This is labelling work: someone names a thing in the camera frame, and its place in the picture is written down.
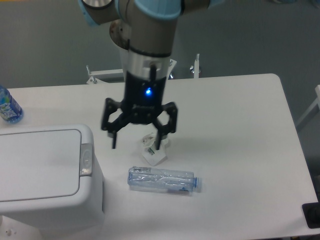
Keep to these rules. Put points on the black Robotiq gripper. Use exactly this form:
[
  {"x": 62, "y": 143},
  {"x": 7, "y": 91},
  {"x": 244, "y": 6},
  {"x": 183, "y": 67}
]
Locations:
[{"x": 143, "y": 100}]

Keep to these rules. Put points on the white metal base frame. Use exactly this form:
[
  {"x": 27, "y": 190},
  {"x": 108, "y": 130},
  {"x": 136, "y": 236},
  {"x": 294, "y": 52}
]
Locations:
[{"x": 109, "y": 76}]

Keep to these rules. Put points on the empty clear plastic bottle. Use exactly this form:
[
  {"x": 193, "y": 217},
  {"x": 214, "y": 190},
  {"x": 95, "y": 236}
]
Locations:
[{"x": 151, "y": 179}]

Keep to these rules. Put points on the white frame at right edge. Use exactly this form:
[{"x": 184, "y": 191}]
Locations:
[{"x": 310, "y": 112}]

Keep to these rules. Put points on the white trash can with lid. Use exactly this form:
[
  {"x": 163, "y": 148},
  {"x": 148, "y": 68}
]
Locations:
[{"x": 50, "y": 177}]

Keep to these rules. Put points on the black table clamp corner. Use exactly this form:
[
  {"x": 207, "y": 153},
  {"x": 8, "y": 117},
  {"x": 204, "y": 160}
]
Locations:
[{"x": 311, "y": 213}]

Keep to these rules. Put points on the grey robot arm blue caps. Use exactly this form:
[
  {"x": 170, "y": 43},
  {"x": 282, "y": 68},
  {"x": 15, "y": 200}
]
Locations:
[{"x": 150, "y": 27}]

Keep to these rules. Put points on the blue labelled water bottle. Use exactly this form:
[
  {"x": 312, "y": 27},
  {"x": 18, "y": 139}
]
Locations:
[{"x": 10, "y": 111}]

